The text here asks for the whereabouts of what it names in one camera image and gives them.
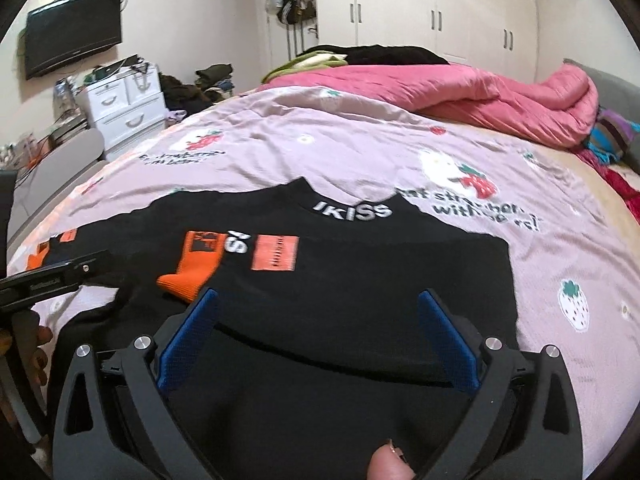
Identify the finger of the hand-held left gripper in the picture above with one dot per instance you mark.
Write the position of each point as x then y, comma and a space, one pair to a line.
90, 266

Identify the black clothing on bed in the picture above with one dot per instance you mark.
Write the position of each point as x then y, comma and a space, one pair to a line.
390, 55

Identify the clear plastic bottle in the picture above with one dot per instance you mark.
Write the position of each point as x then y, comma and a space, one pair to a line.
60, 94

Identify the grey headboard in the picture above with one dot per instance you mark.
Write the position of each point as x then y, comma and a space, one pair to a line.
617, 85

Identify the green blanket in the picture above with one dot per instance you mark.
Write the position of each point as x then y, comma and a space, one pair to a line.
305, 64

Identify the wall-mounted black television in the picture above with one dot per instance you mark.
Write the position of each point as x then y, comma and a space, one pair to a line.
72, 32

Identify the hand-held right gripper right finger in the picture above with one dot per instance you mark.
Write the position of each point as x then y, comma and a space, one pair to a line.
450, 340

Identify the pile of dark clothes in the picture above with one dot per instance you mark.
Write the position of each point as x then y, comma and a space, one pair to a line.
215, 80

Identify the hanging bags on door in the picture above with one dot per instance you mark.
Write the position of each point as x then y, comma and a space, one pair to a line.
295, 5

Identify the person's left hand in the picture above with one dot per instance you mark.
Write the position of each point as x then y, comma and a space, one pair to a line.
41, 347

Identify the pink quilt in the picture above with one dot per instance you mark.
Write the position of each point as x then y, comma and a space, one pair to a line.
450, 90

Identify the white drawer cabinet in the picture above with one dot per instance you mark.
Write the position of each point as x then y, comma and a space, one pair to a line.
127, 110

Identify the pink strawberry printed blanket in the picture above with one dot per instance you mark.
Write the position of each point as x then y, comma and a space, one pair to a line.
325, 150

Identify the white door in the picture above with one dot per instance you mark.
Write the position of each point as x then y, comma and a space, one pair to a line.
280, 42

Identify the white wardrobe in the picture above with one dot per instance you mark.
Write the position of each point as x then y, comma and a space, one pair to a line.
440, 15

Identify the black sweater with orange patches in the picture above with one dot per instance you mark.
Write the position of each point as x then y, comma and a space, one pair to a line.
350, 300

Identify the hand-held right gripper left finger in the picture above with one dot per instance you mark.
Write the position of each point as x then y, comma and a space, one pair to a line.
187, 340

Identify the red patterned cloth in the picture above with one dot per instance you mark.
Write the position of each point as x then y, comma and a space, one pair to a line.
622, 182

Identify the person's right hand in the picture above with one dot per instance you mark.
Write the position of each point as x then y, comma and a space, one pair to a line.
390, 462

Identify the colourful striped cloth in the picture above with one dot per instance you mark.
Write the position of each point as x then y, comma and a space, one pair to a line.
612, 135

